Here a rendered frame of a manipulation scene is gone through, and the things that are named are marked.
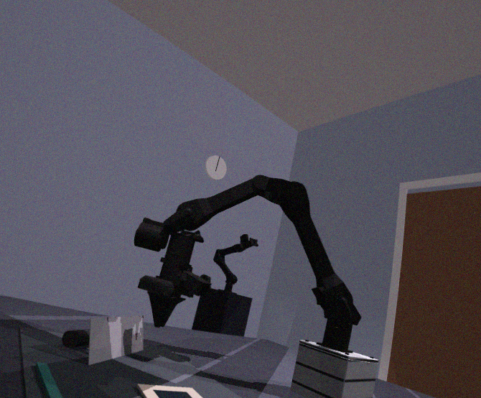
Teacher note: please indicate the teal small trowel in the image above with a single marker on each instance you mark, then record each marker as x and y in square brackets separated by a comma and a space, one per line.
[47, 381]

